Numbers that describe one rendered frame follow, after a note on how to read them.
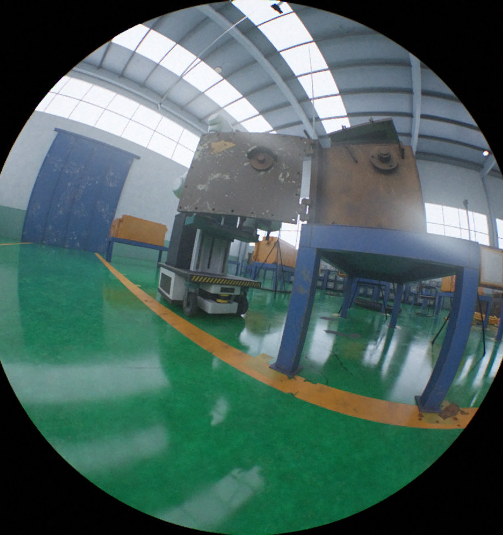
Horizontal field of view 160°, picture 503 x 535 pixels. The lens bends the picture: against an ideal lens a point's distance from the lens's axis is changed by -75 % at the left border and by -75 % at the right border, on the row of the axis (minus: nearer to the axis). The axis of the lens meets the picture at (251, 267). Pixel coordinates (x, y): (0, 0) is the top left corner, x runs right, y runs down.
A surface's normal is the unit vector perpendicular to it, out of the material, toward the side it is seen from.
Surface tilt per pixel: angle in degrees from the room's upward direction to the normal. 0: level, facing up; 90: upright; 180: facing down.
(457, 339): 90
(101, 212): 90
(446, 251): 90
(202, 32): 180
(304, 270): 90
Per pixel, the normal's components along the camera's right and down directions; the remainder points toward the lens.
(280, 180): -0.13, -0.04
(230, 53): -0.17, 0.99
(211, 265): 0.66, 0.10
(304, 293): -0.60, -0.11
